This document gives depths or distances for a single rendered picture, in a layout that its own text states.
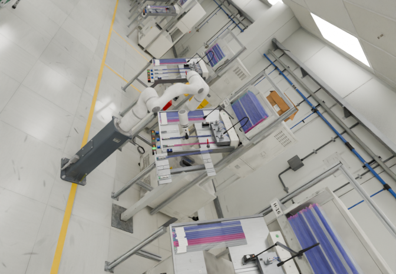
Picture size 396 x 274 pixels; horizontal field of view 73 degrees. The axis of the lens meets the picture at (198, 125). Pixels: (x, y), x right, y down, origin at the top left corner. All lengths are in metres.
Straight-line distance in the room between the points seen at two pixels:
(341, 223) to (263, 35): 4.34
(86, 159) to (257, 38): 4.24
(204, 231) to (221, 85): 2.40
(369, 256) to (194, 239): 1.07
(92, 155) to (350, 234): 2.03
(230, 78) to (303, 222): 2.46
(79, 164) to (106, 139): 0.37
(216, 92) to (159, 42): 3.34
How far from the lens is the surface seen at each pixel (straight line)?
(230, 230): 2.09
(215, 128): 2.78
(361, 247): 2.07
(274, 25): 5.82
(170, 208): 3.22
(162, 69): 4.03
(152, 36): 6.95
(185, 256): 1.97
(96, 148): 2.45
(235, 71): 3.90
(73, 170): 2.65
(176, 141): 2.69
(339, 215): 2.16
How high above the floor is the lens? 1.87
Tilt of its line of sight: 17 degrees down
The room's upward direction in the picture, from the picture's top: 51 degrees clockwise
